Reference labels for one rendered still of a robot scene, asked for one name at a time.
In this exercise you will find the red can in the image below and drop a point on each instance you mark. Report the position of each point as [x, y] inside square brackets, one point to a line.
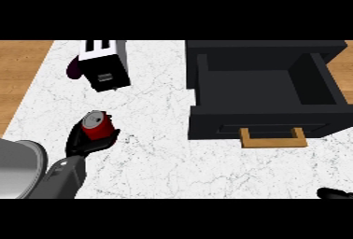
[98, 125]

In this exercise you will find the black open drawer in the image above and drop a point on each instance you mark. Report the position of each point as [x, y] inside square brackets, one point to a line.
[270, 99]

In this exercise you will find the dark purple eggplant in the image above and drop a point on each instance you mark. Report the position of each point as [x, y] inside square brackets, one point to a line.
[75, 69]

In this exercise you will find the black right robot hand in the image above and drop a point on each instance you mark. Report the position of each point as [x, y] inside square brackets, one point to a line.
[332, 194]

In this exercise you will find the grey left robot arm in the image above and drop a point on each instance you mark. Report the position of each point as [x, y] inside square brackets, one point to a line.
[42, 174]

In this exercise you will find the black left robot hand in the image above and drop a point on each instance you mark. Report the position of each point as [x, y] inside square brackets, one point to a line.
[81, 143]

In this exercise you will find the black cabinet body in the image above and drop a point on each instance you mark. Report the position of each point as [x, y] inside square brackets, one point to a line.
[258, 53]

